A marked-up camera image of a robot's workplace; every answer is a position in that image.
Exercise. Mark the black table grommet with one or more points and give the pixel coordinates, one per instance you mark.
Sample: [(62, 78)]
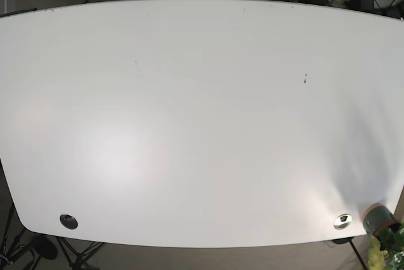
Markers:
[(68, 221)]

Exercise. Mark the silver table grommet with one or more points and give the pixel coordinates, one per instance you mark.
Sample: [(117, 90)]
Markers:
[(342, 221)]

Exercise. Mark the grey plant pot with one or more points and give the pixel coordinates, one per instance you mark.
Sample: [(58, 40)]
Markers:
[(377, 217)]

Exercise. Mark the green potted plant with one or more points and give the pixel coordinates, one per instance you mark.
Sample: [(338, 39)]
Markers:
[(386, 250)]

